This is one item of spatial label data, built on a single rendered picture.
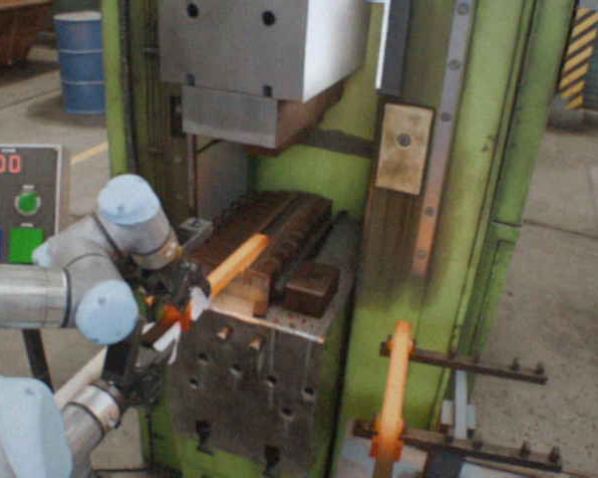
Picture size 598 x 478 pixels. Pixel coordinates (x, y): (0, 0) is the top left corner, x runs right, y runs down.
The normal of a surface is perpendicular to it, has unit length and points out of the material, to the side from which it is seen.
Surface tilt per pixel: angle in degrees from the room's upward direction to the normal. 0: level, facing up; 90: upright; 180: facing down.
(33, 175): 60
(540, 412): 0
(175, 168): 90
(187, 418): 90
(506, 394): 0
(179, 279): 29
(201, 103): 90
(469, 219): 90
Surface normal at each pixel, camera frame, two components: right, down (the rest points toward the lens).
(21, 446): 0.18, -0.33
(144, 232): 0.58, 0.63
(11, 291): 0.60, -0.29
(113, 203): -0.13, -0.55
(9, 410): 0.14, -0.70
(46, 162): 0.08, -0.01
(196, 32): -0.36, 0.43
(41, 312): 0.55, 0.36
